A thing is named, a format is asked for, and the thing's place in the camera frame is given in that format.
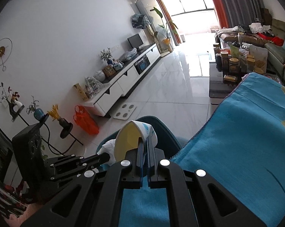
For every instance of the black vase with yellow wheat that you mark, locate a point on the black vase with yellow wheat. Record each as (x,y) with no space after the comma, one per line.
(62,123)

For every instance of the blue blanket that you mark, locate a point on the blue blanket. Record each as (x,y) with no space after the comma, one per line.
(227,146)

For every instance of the blue patterned bag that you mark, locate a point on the blue patterned bag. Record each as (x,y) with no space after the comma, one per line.
(139,21)

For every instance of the person's left forearm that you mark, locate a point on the person's left forearm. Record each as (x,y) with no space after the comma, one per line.
(19,215)

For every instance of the white tissue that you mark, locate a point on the white tissue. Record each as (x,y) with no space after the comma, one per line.
(108,147)

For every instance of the black monitor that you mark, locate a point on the black monitor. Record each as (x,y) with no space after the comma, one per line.
(135,41)

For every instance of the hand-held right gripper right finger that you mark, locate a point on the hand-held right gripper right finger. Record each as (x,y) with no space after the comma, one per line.
(151,163)

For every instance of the green sofa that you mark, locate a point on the green sofa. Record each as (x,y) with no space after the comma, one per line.
(277,52)

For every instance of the tall potted plant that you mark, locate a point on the tall potted plant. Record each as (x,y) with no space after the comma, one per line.
(167,43)

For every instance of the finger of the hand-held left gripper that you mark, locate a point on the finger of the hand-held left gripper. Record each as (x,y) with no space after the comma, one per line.
(66,176)
(95,159)

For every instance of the white standing air conditioner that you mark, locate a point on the white standing air conditioner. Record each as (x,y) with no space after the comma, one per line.
(148,11)

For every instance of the white power strip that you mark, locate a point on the white power strip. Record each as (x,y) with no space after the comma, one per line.
(124,111)

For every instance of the white porcelain jar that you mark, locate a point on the white porcelain jar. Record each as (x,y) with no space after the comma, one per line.
(100,76)

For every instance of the orange grey curtain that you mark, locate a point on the orange grey curtain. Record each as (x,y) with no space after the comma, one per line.
(232,2)
(165,11)

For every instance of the plastic wrapped dish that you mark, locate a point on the plastic wrapped dish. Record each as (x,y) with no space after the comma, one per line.
(130,54)

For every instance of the round wall clock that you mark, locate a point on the round wall clock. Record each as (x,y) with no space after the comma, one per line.
(0,51)

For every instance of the orange plastic bag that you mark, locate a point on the orange plastic bag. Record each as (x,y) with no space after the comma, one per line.
(85,120)

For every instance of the small green potted plant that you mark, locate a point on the small green potted plant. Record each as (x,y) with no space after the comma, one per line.
(106,56)

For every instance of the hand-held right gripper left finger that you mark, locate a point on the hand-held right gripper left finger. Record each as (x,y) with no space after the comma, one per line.
(139,160)

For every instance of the clear plastic bag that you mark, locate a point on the clear plastic bag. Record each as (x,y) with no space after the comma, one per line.
(93,87)

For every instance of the wooden box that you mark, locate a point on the wooden box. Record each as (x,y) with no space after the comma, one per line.
(108,71)

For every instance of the blue vase with twigs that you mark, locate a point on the blue vase with twigs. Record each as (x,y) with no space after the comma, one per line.
(38,113)

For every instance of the dark teal trash bin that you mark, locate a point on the dark teal trash bin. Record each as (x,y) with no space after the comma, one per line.
(170,137)

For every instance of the yellow carton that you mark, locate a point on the yellow carton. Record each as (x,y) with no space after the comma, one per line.
(80,92)

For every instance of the white black tv cabinet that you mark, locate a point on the white black tv cabinet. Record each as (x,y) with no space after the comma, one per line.
(123,80)

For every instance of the red patterned cloth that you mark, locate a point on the red patterned cloth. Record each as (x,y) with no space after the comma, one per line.
(5,194)

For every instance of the blue white porcelain teapot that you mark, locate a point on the blue white porcelain teapot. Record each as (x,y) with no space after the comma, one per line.
(118,65)

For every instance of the vase with red flowers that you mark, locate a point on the vase with red flowers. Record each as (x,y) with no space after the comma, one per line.
(13,105)

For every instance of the dark glass coffee table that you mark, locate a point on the dark glass coffee table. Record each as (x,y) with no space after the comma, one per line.
(218,85)

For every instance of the pile of clothes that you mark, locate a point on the pile of clothes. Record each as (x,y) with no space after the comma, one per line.
(256,32)

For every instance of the white paper cup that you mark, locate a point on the white paper cup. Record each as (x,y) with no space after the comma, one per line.
(128,141)

